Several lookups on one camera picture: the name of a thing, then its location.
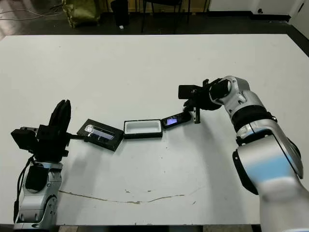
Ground black box base white insert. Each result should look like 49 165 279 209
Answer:
123 118 163 140

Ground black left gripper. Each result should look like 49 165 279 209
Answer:
33 99 89 163

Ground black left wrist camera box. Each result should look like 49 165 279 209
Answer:
11 129 40 153

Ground white door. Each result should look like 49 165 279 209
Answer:
289 0 309 41

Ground white floor cable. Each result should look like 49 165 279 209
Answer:
0 4 64 21

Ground black printed box lid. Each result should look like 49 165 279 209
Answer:
76 118 124 152

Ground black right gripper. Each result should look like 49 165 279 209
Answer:
183 79 218 124

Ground slim black camera with screen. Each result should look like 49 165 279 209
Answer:
161 112 192 129

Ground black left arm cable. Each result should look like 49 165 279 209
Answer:
13 156 36 224

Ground black mesh folding chair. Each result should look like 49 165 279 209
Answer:
140 0 193 34

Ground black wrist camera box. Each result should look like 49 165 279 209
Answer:
178 84 201 100
11 129 40 153

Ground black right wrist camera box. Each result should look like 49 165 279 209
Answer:
178 84 201 100

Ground olive green sack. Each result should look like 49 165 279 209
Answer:
60 0 101 28

